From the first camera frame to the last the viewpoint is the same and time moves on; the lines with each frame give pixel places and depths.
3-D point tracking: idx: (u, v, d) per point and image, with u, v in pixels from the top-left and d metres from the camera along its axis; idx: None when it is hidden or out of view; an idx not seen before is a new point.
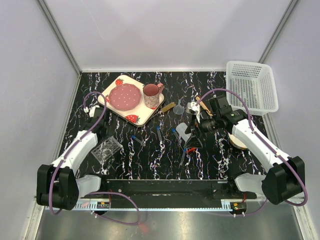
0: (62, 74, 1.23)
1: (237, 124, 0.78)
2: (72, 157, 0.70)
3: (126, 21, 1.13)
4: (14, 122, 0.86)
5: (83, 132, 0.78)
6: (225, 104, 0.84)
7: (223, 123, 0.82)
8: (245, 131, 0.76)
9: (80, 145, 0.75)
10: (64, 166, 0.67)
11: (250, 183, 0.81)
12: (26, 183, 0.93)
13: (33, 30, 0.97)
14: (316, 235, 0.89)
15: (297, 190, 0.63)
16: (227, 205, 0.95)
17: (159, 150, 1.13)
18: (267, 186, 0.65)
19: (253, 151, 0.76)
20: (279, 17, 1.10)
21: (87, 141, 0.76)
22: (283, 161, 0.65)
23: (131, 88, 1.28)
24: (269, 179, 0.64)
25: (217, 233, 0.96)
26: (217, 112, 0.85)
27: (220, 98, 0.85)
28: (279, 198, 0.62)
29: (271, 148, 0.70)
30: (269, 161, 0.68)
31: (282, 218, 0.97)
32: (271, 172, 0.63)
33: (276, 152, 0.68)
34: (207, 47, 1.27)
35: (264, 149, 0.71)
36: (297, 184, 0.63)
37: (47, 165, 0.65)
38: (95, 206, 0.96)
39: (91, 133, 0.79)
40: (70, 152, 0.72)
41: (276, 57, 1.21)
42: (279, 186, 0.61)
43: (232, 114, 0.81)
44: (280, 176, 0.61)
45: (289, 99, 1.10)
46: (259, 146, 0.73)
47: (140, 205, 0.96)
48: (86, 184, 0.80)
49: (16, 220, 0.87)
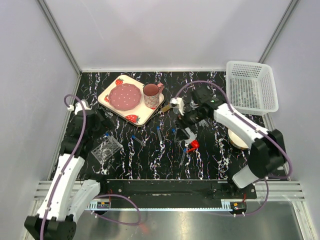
0: (62, 74, 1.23)
1: (217, 109, 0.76)
2: (57, 202, 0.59)
3: (126, 21, 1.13)
4: (14, 122, 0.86)
5: (65, 157, 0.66)
6: (204, 93, 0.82)
7: (205, 111, 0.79)
8: (225, 114, 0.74)
9: (64, 180, 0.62)
10: (51, 217, 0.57)
11: (245, 175, 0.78)
12: (26, 183, 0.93)
13: (34, 30, 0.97)
14: (316, 235, 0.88)
15: (282, 162, 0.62)
16: (227, 205, 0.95)
17: (159, 150, 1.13)
18: (253, 163, 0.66)
19: (235, 132, 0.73)
20: (279, 17, 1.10)
21: (71, 171, 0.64)
22: (264, 135, 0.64)
23: (131, 88, 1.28)
24: (253, 153, 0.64)
25: (217, 233, 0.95)
26: (198, 103, 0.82)
27: (200, 88, 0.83)
28: (265, 171, 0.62)
29: (251, 125, 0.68)
30: (250, 137, 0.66)
31: (282, 218, 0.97)
32: (254, 147, 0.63)
33: (256, 128, 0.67)
34: (207, 47, 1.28)
35: (244, 127, 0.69)
36: (281, 156, 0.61)
37: (32, 217, 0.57)
38: (95, 206, 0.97)
39: (74, 158, 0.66)
40: (55, 194, 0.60)
41: (276, 57, 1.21)
42: (263, 159, 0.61)
43: (212, 101, 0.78)
44: (261, 150, 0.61)
45: (289, 99, 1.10)
46: (239, 126, 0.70)
47: (140, 205, 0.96)
48: (83, 202, 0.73)
49: (17, 220, 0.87)
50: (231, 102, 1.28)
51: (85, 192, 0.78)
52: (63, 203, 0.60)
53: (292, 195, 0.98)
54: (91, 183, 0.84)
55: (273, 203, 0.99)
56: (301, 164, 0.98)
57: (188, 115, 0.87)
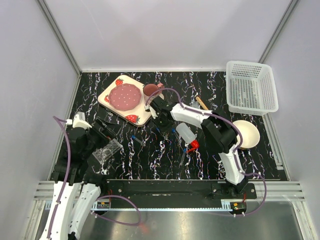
0: (62, 74, 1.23)
1: (172, 110, 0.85)
2: (57, 232, 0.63)
3: (126, 21, 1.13)
4: (15, 121, 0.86)
5: (59, 185, 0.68)
6: (161, 101, 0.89)
7: (164, 115, 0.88)
8: (178, 111, 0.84)
9: (61, 209, 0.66)
10: None
11: (227, 164, 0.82)
12: (26, 183, 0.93)
13: (33, 29, 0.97)
14: (316, 235, 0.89)
15: (233, 133, 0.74)
16: (227, 205, 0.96)
17: (159, 150, 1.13)
18: (211, 141, 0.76)
19: (192, 123, 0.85)
20: (279, 17, 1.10)
21: (67, 199, 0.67)
22: (209, 114, 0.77)
23: (131, 88, 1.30)
24: (207, 133, 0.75)
25: (217, 233, 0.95)
26: (158, 110, 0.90)
27: (156, 98, 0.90)
28: (221, 145, 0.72)
29: (197, 111, 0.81)
30: (200, 121, 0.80)
31: (282, 218, 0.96)
32: (204, 127, 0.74)
33: (202, 112, 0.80)
34: (207, 47, 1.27)
35: (193, 114, 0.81)
36: (229, 127, 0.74)
37: None
38: (96, 206, 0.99)
39: (68, 186, 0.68)
40: (54, 224, 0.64)
41: (276, 57, 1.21)
42: (215, 135, 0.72)
43: (167, 105, 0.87)
44: (210, 127, 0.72)
45: (289, 99, 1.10)
46: (191, 116, 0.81)
47: (139, 205, 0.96)
48: (83, 218, 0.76)
49: (16, 221, 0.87)
50: (231, 102, 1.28)
51: (85, 203, 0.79)
52: (62, 231, 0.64)
53: (292, 195, 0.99)
54: (92, 188, 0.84)
55: (273, 203, 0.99)
56: (302, 164, 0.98)
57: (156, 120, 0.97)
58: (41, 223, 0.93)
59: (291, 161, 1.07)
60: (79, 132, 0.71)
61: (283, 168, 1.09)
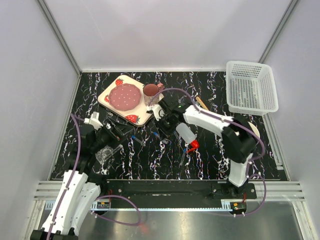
0: (62, 74, 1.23)
1: (186, 112, 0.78)
2: (61, 216, 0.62)
3: (126, 21, 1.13)
4: (14, 122, 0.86)
5: (69, 173, 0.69)
6: (172, 101, 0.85)
7: (176, 117, 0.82)
8: (193, 114, 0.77)
9: (68, 195, 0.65)
10: (55, 231, 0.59)
11: (237, 171, 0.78)
12: (26, 183, 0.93)
13: (33, 29, 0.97)
14: (316, 235, 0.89)
15: (255, 143, 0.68)
16: (227, 205, 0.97)
17: (159, 150, 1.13)
18: (229, 150, 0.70)
19: (207, 128, 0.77)
20: (279, 17, 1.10)
21: (75, 186, 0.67)
22: (230, 121, 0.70)
23: (131, 88, 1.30)
24: (226, 142, 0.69)
25: (217, 233, 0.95)
26: (168, 110, 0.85)
27: (167, 98, 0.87)
28: (241, 154, 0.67)
29: (216, 116, 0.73)
30: (219, 128, 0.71)
31: (283, 218, 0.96)
32: (223, 135, 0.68)
33: (221, 118, 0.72)
34: (207, 47, 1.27)
35: (211, 120, 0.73)
36: (251, 137, 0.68)
37: (38, 230, 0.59)
38: (96, 206, 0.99)
39: (78, 174, 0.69)
40: (60, 208, 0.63)
41: (276, 57, 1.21)
42: (236, 144, 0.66)
43: (179, 106, 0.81)
44: (231, 136, 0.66)
45: (289, 99, 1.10)
46: (208, 121, 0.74)
47: (139, 205, 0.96)
48: (83, 215, 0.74)
49: (16, 221, 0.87)
50: (231, 102, 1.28)
51: (85, 200, 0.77)
52: (67, 217, 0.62)
53: (292, 195, 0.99)
54: (91, 187, 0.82)
55: (273, 203, 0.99)
56: (302, 164, 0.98)
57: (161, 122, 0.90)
58: (41, 223, 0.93)
59: (291, 161, 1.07)
60: (88, 129, 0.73)
61: (283, 168, 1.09)
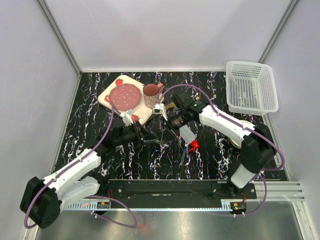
0: (62, 74, 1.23)
1: (202, 112, 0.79)
2: (63, 179, 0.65)
3: (126, 21, 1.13)
4: (15, 122, 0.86)
5: (87, 150, 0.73)
6: (186, 97, 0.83)
7: (190, 116, 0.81)
8: (211, 116, 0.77)
9: (78, 166, 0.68)
10: (51, 187, 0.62)
11: (243, 176, 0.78)
12: (26, 183, 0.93)
13: (33, 29, 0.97)
14: (316, 236, 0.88)
15: (271, 156, 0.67)
16: (227, 205, 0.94)
17: (159, 150, 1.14)
18: (246, 159, 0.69)
19: (223, 132, 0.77)
20: (279, 17, 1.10)
21: (88, 163, 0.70)
22: (252, 131, 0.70)
23: (131, 88, 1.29)
24: (245, 152, 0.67)
25: (217, 233, 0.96)
26: (181, 107, 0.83)
27: (180, 94, 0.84)
28: (260, 165, 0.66)
29: (237, 123, 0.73)
30: (239, 136, 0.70)
31: (282, 218, 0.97)
32: (244, 144, 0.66)
33: (243, 126, 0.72)
34: (207, 47, 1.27)
35: (232, 126, 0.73)
36: (270, 148, 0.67)
37: (38, 179, 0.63)
38: (95, 206, 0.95)
39: (95, 154, 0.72)
40: (65, 172, 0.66)
41: (276, 57, 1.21)
42: (256, 156, 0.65)
43: (195, 105, 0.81)
44: (253, 146, 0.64)
45: (289, 99, 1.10)
46: (227, 126, 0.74)
47: (131, 206, 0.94)
48: (73, 198, 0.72)
49: (15, 221, 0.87)
50: (231, 102, 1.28)
51: (82, 187, 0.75)
52: (67, 182, 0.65)
53: (292, 195, 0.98)
54: (92, 181, 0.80)
55: (273, 203, 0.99)
56: (302, 164, 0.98)
57: (169, 121, 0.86)
58: None
59: (291, 161, 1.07)
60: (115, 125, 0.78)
61: (283, 168, 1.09)
